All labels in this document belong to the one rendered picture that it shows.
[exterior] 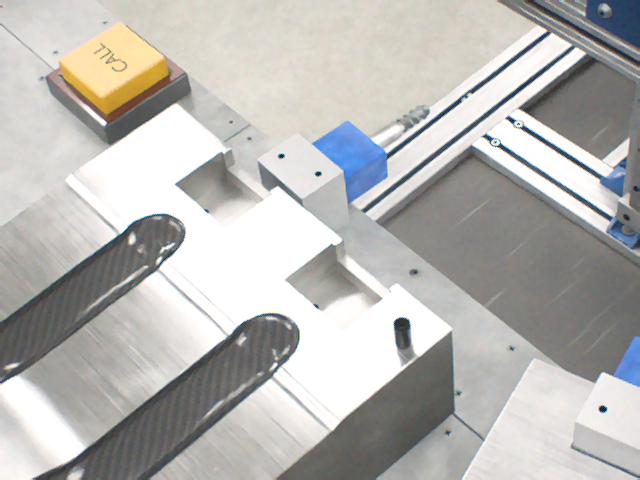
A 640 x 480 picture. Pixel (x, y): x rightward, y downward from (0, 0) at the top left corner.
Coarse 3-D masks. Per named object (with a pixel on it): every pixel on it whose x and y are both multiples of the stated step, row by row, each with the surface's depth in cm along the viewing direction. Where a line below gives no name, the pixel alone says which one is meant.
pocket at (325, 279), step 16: (320, 256) 78; (336, 256) 79; (304, 272) 78; (320, 272) 79; (336, 272) 80; (352, 272) 78; (304, 288) 79; (320, 288) 79; (336, 288) 79; (352, 288) 79; (368, 288) 78; (384, 288) 77; (320, 304) 78; (336, 304) 78; (352, 304) 78; (368, 304) 78; (336, 320) 78; (352, 320) 78
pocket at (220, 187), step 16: (208, 160) 83; (224, 160) 84; (192, 176) 83; (208, 176) 84; (224, 176) 85; (240, 176) 84; (192, 192) 84; (208, 192) 85; (224, 192) 85; (240, 192) 85; (256, 192) 83; (208, 208) 84; (224, 208) 84; (240, 208) 84; (224, 224) 83
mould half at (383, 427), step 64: (192, 128) 85; (64, 192) 83; (128, 192) 82; (0, 256) 81; (64, 256) 80; (192, 256) 78; (256, 256) 78; (0, 320) 78; (128, 320) 76; (192, 320) 76; (320, 320) 74; (384, 320) 74; (64, 384) 74; (128, 384) 74; (320, 384) 72; (384, 384) 71; (448, 384) 77; (0, 448) 71; (64, 448) 71; (192, 448) 71; (256, 448) 70; (320, 448) 70; (384, 448) 76
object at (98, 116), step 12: (156, 48) 101; (168, 60) 100; (60, 72) 100; (180, 72) 99; (60, 84) 99; (156, 84) 98; (72, 96) 98; (144, 96) 97; (84, 108) 97; (120, 108) 97; (96, 120) 96; (108, 120) 96
